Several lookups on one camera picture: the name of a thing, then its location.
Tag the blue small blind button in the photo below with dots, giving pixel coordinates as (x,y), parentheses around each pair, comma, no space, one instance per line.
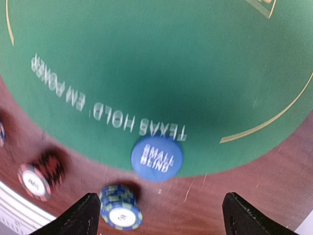
(157,159)

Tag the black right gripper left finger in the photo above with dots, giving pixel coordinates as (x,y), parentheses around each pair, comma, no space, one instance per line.
(82,218)

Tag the aluminium front rail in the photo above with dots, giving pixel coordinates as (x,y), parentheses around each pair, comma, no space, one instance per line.
(20,215)

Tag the blue white chip stack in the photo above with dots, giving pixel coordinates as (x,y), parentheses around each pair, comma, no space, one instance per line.
(2,135)

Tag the green round poker mat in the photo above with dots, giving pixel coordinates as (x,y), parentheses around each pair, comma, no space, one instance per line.
(229,80)

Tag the dark blue green chip stack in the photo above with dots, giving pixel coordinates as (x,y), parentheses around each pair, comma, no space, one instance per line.
(119,208)

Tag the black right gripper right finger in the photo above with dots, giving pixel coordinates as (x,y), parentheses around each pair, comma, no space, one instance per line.
(241,218)

